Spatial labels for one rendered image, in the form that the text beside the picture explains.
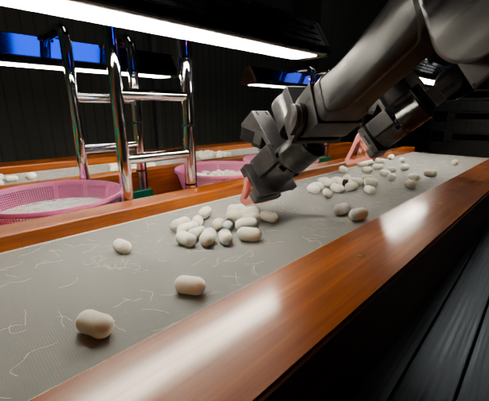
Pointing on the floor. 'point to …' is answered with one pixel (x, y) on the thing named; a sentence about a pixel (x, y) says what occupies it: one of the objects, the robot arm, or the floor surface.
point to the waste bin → (416, 138)
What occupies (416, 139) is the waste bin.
